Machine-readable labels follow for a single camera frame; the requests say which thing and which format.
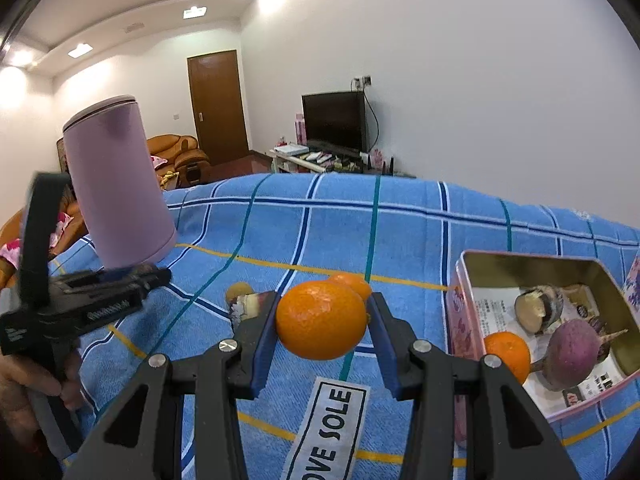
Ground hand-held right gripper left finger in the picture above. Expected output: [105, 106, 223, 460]
[62, 290, 279, 480]

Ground black television cable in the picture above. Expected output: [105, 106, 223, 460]
[364, 92, 381, 153]

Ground blue plaid blanket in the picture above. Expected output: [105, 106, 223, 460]
[0, 172, 640, 480]

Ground orange mandarin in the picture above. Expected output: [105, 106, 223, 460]
[482, 331, 532, 386]
[327, 272, 373, 306]
[275, 281, 368, 361]

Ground cut purple yam piece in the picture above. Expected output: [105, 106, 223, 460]
[227, 292, 266, 326]
[514, 285, 566, 336]

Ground brown leather sofa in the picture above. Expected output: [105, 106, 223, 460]
[0, 200, 91, 291]

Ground white television stand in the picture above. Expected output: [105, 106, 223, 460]
[270, 145, 416, 181]

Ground pink tin box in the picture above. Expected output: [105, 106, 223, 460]
[446, 250, 640, 448]

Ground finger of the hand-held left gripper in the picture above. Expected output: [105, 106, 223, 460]
[97, 265, 160, 282]
[125, 268, 172, 295]

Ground person's left hand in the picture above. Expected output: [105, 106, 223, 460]
[0, 350, 85, 453]

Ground purple turnip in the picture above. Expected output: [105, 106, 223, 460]
[530, 319, 628, 392]

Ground lilac electric kettle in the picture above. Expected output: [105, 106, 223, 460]
[62, 95, 178, 268]

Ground brown leather armchair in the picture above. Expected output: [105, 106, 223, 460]
[147, 134, 211, 191]

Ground pink floral cushion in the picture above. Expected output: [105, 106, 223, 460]
[0, 210, 71, 271]

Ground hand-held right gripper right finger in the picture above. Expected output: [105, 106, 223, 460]
[367, 291, 583, 480]

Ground black flat television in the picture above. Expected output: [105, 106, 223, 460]
[301, 91, 368, 153]

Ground brown wooden door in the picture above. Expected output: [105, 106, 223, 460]
[187, 50, 250, 167]

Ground printed paper sheet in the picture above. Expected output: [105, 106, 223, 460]
[472, 287, 626, 416]

